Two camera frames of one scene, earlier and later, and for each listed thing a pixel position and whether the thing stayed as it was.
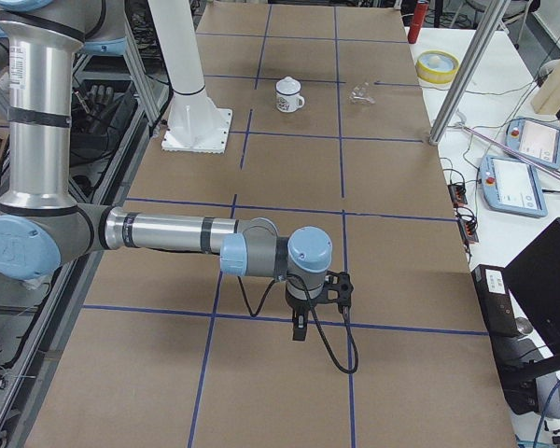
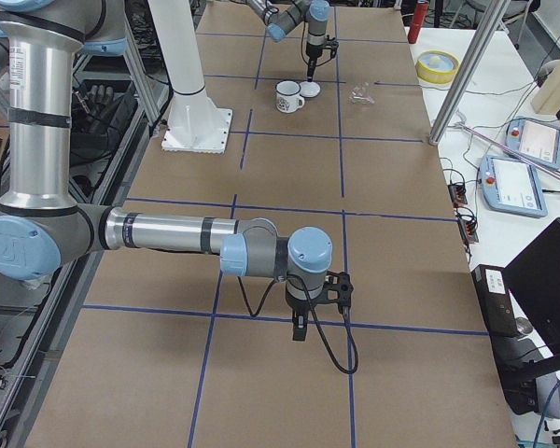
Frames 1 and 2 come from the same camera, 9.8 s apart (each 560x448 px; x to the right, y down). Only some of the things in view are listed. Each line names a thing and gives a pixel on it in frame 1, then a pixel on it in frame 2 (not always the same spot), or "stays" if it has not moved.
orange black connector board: x=457 y=193 stays
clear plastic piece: x=358 y=94 stays
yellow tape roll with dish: x=437 y=66 stays
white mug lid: x=287 y=86 → x=309 y=89
